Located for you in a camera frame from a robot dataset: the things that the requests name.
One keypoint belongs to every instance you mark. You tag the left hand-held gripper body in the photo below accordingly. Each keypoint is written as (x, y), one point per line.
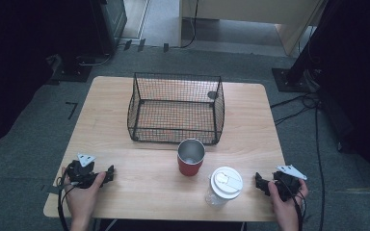
(80, 173)

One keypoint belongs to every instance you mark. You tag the black equipment box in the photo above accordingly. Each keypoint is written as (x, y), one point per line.
(112, 22)

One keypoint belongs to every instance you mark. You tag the red cup with steel interior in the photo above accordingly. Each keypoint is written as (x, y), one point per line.
(190, 166)

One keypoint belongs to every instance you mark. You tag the person's left hand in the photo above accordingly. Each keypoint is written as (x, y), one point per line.
(83, 199)

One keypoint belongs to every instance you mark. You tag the black flat base plate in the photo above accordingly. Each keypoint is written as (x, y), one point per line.
(72, 72)

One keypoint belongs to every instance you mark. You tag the light wooden cabinet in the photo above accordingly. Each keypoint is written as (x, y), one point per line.
(253, 11)

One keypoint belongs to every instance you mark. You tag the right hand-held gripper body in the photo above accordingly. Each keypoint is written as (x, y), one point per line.
(287, 183)

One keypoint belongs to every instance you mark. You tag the person's right hand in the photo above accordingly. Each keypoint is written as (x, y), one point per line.
(285, 211)

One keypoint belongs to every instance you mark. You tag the black stand with base plate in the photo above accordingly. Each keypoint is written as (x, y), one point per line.
(298, 70)

